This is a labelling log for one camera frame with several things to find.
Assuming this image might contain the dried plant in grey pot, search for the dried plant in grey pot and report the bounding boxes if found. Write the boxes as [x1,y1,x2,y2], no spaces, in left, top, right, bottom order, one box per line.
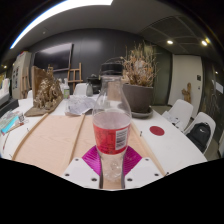
[120,42,158,120]

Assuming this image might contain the light wooden framed panel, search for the light wooden framed panel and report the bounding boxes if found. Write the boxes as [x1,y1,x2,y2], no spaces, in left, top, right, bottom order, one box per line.
[11,113,167,190]

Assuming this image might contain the grey metal jug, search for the grey metal jug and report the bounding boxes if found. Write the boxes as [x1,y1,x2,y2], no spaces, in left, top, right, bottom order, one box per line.
[85,82,94,98]

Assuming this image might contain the brown wooden sculpture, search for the brown wooden sculpture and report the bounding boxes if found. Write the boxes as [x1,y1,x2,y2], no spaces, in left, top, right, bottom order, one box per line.
[24,65,65,118]

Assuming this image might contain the wooden easel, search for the wooden easel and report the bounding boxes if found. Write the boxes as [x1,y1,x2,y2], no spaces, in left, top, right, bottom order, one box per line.
[67,62,84,92]

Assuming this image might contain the white plastic chair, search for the white plastic chair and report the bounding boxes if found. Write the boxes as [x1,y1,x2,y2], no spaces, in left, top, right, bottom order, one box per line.
[161,98,195,129]
[72,82,88,97]
[183,111,217,155]

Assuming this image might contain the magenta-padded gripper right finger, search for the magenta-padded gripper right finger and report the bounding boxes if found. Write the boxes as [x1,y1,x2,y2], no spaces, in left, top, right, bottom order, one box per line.
[122,145,165,190]

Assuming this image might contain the dark wall screen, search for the dark wall screen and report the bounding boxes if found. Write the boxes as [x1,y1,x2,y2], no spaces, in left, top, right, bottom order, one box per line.
[33,42,74,73]

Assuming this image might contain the black backpack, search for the black backpack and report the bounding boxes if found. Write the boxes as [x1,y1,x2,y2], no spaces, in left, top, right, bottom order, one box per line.
[185,121,212,153]

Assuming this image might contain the clear red-labelled drink bottle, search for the clear red-labelled drink bottle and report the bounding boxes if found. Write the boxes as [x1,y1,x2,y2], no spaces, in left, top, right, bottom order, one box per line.
[91,62,133,183]

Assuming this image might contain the white standing display board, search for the white standing display board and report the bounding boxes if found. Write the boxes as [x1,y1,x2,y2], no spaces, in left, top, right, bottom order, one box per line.
[11,50,33,100]

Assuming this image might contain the black kettle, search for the black kettle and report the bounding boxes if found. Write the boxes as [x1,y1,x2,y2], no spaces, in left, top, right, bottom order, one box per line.
[86,73,102,95]

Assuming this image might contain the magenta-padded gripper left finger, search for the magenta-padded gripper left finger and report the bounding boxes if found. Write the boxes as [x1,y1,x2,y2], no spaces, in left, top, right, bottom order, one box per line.
[61,144,103,190]

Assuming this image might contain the flat round red coaster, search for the flat round red coaster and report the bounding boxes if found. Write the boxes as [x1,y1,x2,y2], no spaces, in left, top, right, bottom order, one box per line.
[149,125,166,137]

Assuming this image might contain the crumpled white paper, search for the crumpled white paper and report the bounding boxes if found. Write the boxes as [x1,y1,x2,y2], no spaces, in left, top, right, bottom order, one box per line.
[64,94,98,117]

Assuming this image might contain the round ceiling spotlights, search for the round ceiling spotlights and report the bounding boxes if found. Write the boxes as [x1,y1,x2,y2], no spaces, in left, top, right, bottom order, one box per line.
[165,36,211,48]

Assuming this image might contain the small green-labelled clear bottle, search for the small green-labelled clear bottle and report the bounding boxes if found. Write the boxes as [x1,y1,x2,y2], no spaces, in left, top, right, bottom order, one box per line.
[62,79,71,100]

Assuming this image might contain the long ceiling light strip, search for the long ceiling light strip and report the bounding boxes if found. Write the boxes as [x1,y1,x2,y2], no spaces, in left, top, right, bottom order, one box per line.
[9,0,114,50]

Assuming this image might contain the teal and white packets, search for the teal and white packets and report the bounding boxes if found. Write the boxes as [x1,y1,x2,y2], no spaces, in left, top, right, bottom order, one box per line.
[0,110,27,136]

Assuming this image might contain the small wooden figure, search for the small wooden figure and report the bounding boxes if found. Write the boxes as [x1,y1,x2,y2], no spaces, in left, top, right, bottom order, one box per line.
[181,82,193,104]

